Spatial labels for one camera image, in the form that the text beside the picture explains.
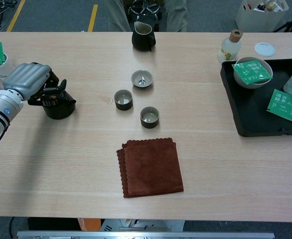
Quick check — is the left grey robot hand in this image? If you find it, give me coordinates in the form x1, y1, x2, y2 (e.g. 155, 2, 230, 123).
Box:
2, 62, 68, 107

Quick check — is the black cast iron teapot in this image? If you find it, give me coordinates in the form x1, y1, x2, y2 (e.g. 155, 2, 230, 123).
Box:
41, 89, 77, 120

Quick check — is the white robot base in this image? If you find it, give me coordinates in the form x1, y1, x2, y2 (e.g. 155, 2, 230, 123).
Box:
99, 219, 186, 232

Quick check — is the cylindrical grey teacup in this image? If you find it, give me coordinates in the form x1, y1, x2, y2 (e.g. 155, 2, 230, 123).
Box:
140, 106, 160, 129
113, 89, 133, 111

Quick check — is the white paper cup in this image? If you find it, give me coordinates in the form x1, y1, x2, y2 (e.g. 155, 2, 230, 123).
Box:
0, 52, 13, 80

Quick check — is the wide grey tea bowl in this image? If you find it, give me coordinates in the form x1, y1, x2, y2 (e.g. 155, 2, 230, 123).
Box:
131, 70, 154, 89

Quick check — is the beige trouser leg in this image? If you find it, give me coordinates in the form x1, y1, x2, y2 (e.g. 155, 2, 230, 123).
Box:
166, 0, 188, 32
104, 0, 131, 32

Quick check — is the black ceramic pitcher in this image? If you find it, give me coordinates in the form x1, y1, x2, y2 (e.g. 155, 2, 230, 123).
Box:
131, 21, 157, 52

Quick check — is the black office chair base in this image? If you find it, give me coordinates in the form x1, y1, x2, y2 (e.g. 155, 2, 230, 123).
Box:
128, 0, 163, 32

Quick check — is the brown folded cloth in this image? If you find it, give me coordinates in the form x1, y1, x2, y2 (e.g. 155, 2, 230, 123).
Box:
116, 137, 185, 199

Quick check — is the frosted bottle with wooden cap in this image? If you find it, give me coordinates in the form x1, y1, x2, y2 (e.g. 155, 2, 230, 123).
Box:
217, 29, 243, 63

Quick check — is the white paper bowl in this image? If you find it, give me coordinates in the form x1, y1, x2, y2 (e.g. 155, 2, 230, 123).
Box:
233, 56, 274, 90

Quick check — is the black plastic tray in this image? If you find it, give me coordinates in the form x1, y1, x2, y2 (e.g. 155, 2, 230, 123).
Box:
220, 58, 292, 137

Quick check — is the white storage bin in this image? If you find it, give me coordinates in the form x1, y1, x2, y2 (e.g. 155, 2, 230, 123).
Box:
235, 0, 290, 32

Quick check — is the white round lid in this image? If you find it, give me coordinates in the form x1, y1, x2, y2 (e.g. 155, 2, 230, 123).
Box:
254, 42, 276, 57

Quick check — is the black tripod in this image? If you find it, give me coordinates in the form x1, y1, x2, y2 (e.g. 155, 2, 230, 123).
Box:
272, 0, 292, 33

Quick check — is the aluminium profile rail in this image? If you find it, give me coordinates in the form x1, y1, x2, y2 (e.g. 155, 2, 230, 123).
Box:
16, 231, 276, 239

